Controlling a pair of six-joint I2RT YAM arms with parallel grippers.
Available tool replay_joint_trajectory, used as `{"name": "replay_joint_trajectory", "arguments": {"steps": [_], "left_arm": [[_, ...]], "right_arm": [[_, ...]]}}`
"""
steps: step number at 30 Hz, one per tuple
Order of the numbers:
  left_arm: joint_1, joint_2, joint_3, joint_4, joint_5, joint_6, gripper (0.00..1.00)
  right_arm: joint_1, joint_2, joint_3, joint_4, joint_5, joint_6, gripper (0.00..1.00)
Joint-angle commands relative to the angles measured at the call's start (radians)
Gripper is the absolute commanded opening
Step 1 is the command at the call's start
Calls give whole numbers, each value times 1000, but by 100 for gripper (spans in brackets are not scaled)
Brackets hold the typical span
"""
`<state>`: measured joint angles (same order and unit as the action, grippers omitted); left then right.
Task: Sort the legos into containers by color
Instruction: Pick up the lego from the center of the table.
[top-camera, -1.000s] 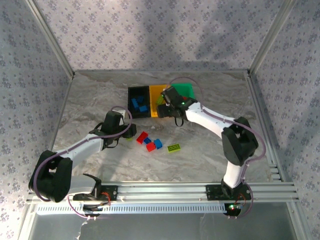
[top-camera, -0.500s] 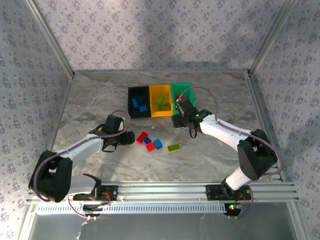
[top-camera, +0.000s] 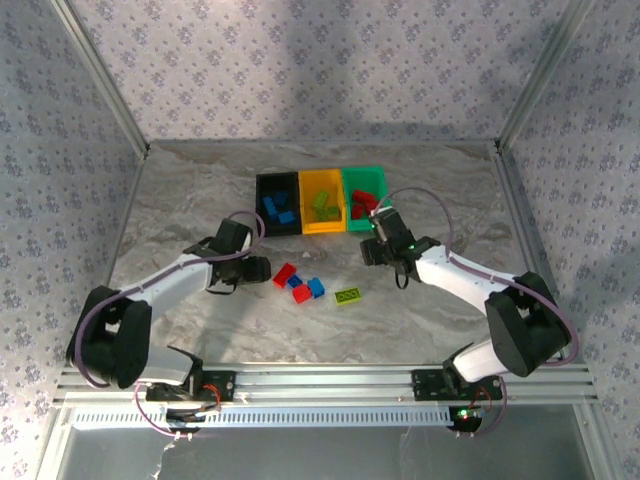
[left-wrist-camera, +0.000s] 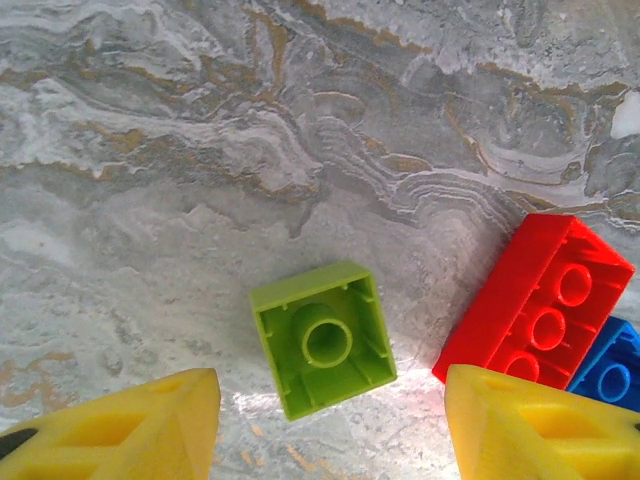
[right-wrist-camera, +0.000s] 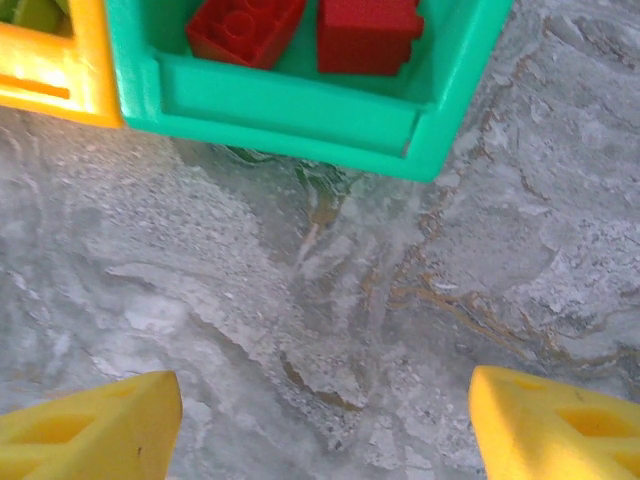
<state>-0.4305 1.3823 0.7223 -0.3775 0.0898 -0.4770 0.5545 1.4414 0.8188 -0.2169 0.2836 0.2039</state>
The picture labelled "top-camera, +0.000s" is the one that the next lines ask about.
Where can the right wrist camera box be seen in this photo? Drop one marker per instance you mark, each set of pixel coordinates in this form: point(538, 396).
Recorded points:
point(392, 227)

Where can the aluminium side rail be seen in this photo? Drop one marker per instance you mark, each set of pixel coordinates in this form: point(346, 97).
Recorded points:
point(120, 225)
point(512, 190)

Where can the yellow plastic bin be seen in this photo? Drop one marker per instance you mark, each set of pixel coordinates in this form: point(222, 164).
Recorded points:
point(322, 227)

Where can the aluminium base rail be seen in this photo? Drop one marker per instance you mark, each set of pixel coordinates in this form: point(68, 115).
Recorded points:
point(325, 385)

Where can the green plastic bin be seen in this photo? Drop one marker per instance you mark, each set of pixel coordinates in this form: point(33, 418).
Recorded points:
point(360, 225)

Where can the aluminium frame leg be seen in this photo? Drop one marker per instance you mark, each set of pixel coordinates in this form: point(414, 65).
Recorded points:
point(595, 445)
point(52, 445)

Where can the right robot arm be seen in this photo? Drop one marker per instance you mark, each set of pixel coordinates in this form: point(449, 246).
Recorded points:
point(460, 280)

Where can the black control board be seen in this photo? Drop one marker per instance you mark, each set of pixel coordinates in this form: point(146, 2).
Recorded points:
point(182, 415)
point(467, 420)

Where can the small lime lego brick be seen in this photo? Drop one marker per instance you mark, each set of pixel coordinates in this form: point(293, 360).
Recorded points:
point(335, 211)
point(328, 216)

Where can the aluminium back rail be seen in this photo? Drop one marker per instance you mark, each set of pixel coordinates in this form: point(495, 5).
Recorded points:
point(320, 143)

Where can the aluminium corner post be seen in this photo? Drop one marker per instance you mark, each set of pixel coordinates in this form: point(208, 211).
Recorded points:
point(542, 70)
point(100, 70)

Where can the long red lego brick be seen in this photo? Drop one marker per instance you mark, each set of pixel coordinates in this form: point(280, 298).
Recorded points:
point(284, 275)

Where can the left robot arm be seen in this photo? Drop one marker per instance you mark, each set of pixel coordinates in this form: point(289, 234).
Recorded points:
point(170, 280)

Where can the long lime lego brick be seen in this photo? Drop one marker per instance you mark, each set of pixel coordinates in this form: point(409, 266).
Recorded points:
point(348, 296)
point(320, 199)

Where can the black plastic bin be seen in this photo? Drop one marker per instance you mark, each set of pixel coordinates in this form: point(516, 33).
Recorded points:
point(277, 230)

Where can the black right control board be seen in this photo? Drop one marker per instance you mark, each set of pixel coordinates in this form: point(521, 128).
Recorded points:
point(467, 420)

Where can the black left control board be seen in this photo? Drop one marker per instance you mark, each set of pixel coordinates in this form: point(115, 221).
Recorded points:
point(182, 415)

